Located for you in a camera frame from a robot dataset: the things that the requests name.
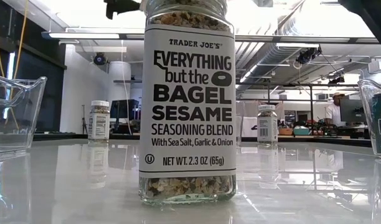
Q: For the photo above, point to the black monitor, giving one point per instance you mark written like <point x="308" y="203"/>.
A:
<point x="352" y="110"/>
<point x="125" y="109"/>

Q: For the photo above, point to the silver ceiling duct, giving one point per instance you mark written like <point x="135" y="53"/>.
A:
<point x="265" y="59"/>

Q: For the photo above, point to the black tripod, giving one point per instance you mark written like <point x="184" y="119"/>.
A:
<point x="83" y="121"/>

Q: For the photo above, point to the long ceiling light bar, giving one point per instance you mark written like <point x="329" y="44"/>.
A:
<point x="84" y="35"/>

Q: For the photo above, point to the teal container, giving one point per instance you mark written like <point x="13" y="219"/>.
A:
<point x="301" y="131"/>

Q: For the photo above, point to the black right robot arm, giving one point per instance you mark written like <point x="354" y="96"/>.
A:
<point x="374" y="18"/>

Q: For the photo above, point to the person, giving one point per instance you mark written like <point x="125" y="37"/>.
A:
<point x="333" y="113"/>

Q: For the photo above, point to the white lid seasoning jar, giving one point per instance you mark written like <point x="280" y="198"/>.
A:
<point x="187" y="93"/>
<point x="98" y="124"/>
<point x="267" y="127"/>

